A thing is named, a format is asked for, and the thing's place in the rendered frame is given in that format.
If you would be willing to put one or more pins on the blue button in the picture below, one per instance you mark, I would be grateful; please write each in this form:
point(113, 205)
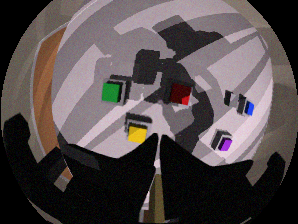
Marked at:
point(245, 106)

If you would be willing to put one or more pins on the purple button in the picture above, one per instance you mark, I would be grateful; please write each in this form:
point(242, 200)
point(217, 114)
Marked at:
point(222, 141)

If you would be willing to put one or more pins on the red button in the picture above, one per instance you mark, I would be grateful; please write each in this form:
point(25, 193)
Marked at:
point(177, 92)

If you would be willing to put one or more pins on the green button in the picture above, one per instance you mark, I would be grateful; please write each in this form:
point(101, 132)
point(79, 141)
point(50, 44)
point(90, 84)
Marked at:
point(114, 91)

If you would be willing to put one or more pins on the yellow button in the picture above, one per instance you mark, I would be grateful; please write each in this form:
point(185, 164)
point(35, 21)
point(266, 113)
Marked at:
point(138, 129)

